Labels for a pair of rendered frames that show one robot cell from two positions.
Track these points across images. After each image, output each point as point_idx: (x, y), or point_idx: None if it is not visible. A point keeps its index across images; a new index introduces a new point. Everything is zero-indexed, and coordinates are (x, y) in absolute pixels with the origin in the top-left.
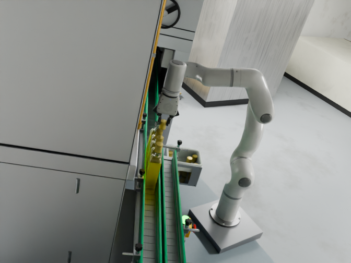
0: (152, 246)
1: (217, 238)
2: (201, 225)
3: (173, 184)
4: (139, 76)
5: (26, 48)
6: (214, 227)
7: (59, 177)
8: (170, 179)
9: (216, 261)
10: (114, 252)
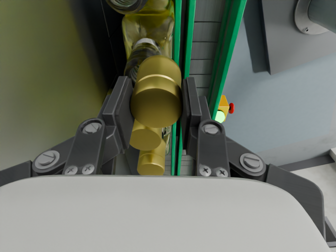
0: (168, 162)
1: (275, 59)
2: (264, 32)
3: (212, 77)
4: None
5: None
6: (285, 36)
7: None
8: (210, 50)
9: (257, 81)
10: (132, 168)
